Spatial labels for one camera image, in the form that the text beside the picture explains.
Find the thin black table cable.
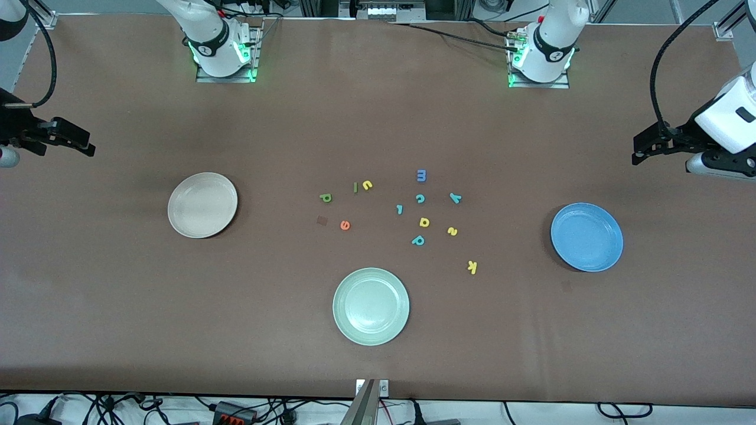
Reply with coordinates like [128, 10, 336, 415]
[464, 18, 520, 40]

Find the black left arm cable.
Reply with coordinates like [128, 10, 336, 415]
[650, 0, 746, 139]

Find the black ribbed table cable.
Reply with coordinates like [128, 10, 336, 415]
[387, 21, 522, 53]

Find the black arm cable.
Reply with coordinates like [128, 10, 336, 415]
[650, 0, 746, 139]
[3, 0, 58, 109]

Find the blue round plate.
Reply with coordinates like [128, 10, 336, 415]
[550, 202, 624, 273]

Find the grey metal camera post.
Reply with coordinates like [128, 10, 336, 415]
[341, 379, 379, 425]

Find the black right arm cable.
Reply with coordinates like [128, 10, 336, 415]
[3, 0, 58, 109]

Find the aluminium frame corner profile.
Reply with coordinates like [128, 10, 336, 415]
[24, 0, 58, 30]
[713, 0, 756, 41]

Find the pale green round plate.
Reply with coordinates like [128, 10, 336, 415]
[333, 267, 410, 346]

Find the black looped floor cable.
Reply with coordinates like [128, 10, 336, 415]
[596, 402, 654, 419]

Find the black red power strip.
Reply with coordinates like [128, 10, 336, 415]
[213, 401, 258, 425]

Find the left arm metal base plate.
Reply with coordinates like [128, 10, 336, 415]
[508, 35, 571, 90]

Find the silver connector box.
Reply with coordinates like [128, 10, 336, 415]
[366, 4, 415, 22]

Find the beige round plate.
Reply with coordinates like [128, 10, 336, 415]
[167, 172, 239, 239]

